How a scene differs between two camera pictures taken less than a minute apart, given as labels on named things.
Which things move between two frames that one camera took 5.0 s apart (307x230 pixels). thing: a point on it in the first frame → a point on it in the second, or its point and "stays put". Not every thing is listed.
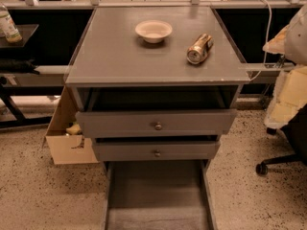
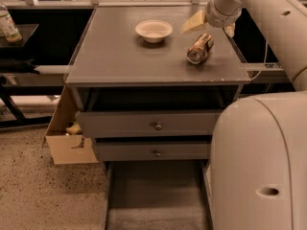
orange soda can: (198, 51) stays put
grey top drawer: (157, 124) stays put
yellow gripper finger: (276, 45) → (230, 30)
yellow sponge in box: (74, 129) stays put
